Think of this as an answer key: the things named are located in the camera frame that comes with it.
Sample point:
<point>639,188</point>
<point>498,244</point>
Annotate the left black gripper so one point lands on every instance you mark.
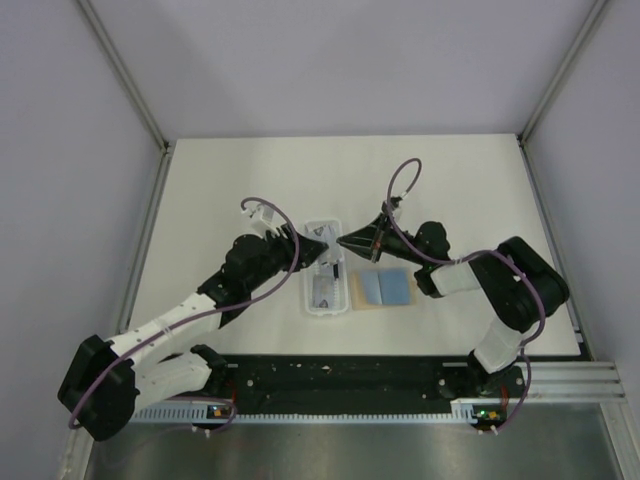
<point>287,244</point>

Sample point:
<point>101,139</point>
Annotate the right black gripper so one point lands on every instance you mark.
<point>366,242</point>

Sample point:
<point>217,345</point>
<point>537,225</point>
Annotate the white card magnetic stripe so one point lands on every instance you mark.
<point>333,255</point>

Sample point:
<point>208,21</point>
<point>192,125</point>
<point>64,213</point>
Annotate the clear plastic card tray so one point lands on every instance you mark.
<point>313,230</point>

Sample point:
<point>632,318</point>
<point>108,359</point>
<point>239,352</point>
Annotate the beige card holder wallet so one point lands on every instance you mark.
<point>382,288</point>

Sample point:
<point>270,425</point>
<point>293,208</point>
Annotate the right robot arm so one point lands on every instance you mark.
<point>521,287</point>

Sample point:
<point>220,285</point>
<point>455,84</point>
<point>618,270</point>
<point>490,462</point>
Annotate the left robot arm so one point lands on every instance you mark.
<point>109,380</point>

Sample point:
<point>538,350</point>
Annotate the card with purple logo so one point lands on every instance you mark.
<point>323,293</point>

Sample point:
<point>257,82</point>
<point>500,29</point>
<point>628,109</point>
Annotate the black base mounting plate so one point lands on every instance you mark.
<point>350,384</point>

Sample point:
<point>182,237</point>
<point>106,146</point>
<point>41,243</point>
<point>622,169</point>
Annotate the left aluminium frame post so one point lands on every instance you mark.
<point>122,73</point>

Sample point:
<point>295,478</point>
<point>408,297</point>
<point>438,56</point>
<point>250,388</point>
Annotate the aluminium frame post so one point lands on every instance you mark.
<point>122,73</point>
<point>578,46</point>

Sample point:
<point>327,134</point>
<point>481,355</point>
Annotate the right aluminium frame post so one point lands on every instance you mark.
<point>578,46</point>

